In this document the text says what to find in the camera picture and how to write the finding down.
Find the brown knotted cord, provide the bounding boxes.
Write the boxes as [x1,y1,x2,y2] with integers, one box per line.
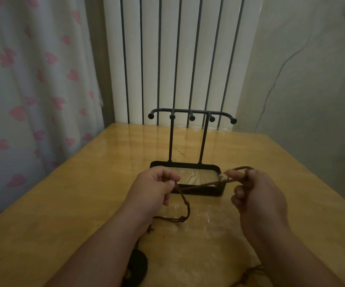
[238,264,269,287]

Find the black round pendant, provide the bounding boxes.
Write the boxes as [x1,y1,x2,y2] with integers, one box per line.
[125,237,148,287]

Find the person's left forearm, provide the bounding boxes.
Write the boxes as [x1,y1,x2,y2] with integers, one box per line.
[45,206,153,287]

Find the brown cord necklace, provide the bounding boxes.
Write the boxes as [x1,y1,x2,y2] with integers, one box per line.
[147,166,254,235]

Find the white column radiator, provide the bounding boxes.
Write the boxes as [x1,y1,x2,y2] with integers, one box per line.
[102,0,264,131]

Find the person's right forearm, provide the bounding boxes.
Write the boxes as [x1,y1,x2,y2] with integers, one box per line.
[246,228,345,287]

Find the person's right hand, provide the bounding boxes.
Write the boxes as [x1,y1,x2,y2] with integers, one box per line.
[226,169,291,246]

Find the black jewelry stand wooden base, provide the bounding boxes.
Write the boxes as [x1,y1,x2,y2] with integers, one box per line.
[148,108,238,197]

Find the white curtain pink hearts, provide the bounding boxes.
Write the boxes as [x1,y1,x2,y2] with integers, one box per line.
[0,0,106,229]

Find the person's left hand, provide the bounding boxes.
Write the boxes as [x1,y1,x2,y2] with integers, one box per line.
[124,167,181,225]

